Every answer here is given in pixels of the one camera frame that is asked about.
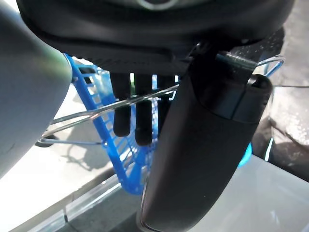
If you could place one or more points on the blue plastic shopping basket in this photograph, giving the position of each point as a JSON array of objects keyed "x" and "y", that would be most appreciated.
[{"x": 125, "y": 176}]

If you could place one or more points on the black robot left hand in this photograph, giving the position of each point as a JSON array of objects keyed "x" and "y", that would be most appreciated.
[{"x": 193, "y": 149}]

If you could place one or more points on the silver robot left leg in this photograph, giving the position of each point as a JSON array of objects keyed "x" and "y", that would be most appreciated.
[{"x": 24, "y": 84}]

